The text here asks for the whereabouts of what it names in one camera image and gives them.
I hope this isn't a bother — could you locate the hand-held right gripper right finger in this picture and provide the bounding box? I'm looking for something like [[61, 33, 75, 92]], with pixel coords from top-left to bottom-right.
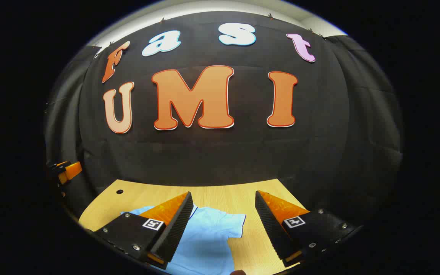
[[255, 190, 363, 269]]

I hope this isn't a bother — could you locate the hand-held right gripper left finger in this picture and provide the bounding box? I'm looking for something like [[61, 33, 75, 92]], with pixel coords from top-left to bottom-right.
[[93, 191, 194, 269]]

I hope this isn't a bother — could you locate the light blue T-shirt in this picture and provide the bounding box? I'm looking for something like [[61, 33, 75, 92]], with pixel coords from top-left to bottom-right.
[[121, 204, 247, 275]]

